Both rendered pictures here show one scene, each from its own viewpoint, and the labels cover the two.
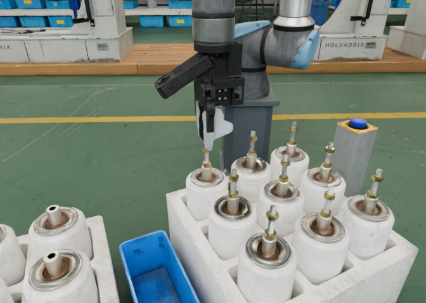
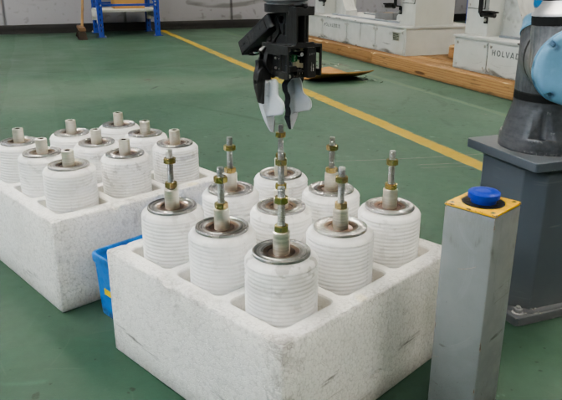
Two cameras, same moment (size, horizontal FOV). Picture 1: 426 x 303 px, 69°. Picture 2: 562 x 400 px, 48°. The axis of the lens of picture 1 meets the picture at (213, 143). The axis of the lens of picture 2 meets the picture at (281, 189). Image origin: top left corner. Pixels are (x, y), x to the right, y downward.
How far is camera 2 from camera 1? 1.03 m
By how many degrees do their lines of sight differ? 65
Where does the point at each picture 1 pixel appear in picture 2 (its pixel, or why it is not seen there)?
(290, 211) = (254, 221)
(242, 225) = (206, 198)
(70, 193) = not seen: hidden behind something
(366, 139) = (466, 225)
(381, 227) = (247, 264)
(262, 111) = (518, 176)
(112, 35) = not seen: outside the picture
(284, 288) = (148, 239)
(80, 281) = (118, 162)
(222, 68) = (285, 33)
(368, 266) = (221, 305)
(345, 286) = (181, 289)
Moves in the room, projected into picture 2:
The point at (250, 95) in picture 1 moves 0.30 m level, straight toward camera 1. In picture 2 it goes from (508, 140) to (342, 149)
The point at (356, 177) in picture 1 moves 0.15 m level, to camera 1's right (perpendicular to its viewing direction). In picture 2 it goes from (459, 309) to (538, 374)
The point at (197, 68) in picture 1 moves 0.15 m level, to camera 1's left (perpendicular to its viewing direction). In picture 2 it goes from (260, 28) to (237, 21)
